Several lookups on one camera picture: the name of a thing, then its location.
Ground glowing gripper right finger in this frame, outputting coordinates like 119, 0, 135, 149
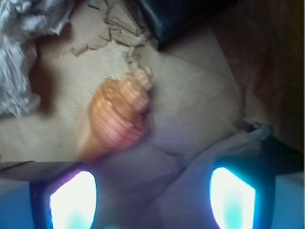
209, 154, 305, 229

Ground brown paper bag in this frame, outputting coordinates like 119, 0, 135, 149
0, 0, 305, 229

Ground white crumpled paper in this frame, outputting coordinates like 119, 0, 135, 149
0, 0, 75, 118

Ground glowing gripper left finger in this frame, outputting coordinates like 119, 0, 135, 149
0, 161, 97, 229

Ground orange spiral shell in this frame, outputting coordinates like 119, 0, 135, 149
76, 67, 153, 161

